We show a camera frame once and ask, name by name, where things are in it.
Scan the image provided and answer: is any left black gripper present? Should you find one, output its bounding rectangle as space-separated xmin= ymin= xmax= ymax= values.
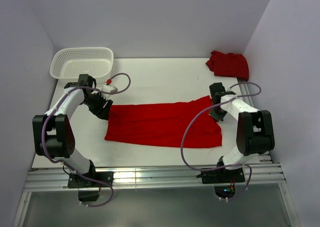
xmin=82 ymin=91 xmax=113 ymax=120

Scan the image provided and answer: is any bright red t-shirt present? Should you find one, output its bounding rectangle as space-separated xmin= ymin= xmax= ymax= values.
xmin=104 ymin=96 xmax=223 ymax=149

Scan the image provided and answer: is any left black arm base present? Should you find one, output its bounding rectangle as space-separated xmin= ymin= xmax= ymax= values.
xmin=67 ymin=166 xmax=114 ymax=208

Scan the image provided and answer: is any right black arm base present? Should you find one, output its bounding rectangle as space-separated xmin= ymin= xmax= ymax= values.
xmin=196 ymin=168 xmax=245 ymax=200

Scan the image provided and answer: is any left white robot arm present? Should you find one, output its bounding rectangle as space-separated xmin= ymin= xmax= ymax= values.
xmin=32 ymin=74 xmax=113 ymax=187

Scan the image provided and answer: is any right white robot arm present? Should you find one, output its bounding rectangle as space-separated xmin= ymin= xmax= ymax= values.
xmin=209 ymin=82 xmax=275 ymax=182

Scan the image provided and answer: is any dark red t-shirt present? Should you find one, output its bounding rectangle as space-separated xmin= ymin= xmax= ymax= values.
xmin=205 ymin=50 xmax=249 ymax=81

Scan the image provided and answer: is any white perforated plastic basket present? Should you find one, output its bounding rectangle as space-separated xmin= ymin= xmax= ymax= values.
xmin=49 ymin=47 xmax=114 ymax=84

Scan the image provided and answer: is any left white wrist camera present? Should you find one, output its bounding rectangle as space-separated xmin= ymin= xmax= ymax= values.
xmin=101 ymin=84 xmax=118 ymax=95

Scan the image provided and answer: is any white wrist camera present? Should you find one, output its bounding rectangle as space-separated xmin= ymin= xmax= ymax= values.
xmin=101 ymin=84 xmax=118 ymax=95
xmin=223 ymin=90 xmax=237 ymax=96

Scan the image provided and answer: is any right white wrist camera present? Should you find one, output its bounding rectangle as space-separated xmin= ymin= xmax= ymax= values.
xmin=223 ymin=90 xmax=237 ymax=96

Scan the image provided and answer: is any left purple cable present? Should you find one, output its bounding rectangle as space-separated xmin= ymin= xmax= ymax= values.
xmin=39 ymin=73 xmax=132 ymax=208

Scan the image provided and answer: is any right side aluminium rail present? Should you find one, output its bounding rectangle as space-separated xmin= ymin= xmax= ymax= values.
xmin=238 ymin=80 xmax=273 ymax=164

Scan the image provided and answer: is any aluminium rail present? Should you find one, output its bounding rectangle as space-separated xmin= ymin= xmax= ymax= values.
xmin=22 ymin=163 xmax=286 ymax=192
xmin=238 ymin=80 xmax=273 ymax=164

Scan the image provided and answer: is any front aluminium rail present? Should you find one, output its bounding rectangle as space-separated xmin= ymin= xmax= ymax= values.
xmin=22 ymin=163 xmax=286 ymax=192

